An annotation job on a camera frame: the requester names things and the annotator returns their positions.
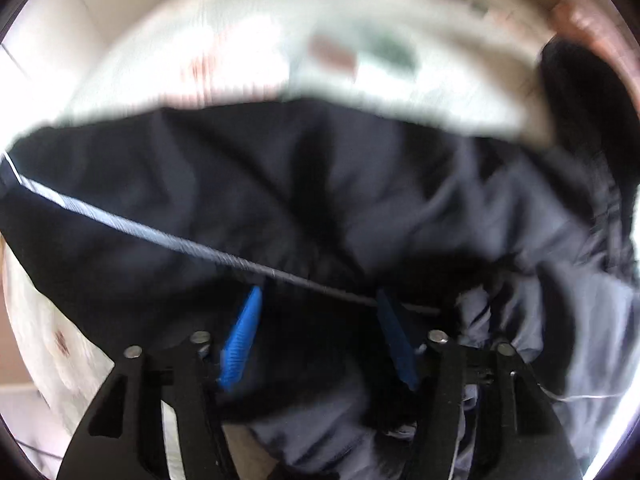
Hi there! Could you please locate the black garment with reflective piping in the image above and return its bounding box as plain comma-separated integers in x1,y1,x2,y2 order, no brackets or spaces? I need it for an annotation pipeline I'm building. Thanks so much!
0,97,640,480

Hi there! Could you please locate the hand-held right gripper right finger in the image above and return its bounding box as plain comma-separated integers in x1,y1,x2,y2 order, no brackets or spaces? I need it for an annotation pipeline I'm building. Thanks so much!
375,289,584,480

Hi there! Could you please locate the floral pale green bedspread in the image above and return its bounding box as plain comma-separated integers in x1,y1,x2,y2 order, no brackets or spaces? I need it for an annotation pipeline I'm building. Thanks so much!
0,0,558,480

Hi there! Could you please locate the white wardrobe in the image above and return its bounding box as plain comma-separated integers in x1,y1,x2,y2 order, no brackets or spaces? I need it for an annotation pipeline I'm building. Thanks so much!
0,0,171,126

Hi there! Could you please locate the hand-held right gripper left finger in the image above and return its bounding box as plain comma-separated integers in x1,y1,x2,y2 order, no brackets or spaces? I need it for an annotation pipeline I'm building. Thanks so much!
56,286,264,480

